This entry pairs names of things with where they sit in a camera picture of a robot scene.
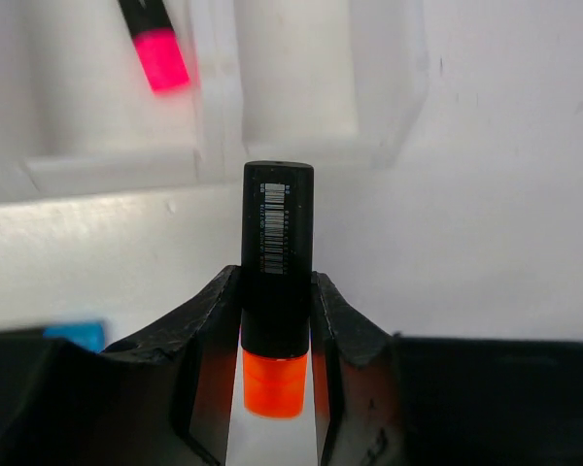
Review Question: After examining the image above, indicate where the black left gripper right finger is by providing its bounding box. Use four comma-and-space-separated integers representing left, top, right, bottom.
311, 273, 583, 465

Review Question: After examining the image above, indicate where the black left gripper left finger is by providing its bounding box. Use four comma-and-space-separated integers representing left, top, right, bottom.
0, 266, 241, 465

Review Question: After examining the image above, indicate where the blue highlighter with black cap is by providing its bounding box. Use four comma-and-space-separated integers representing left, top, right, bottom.
42, 321, 106, 353

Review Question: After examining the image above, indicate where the orange highlighter with black cap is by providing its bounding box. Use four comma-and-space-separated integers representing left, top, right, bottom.
240, 160, 314, 419

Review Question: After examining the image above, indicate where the pink highlighter with black cap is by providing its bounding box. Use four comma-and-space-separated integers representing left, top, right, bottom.
118, 0, 190, 93

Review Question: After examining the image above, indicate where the clear three-compartment plastic organizer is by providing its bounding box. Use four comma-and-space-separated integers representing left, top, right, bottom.
0, 1, 429, 203

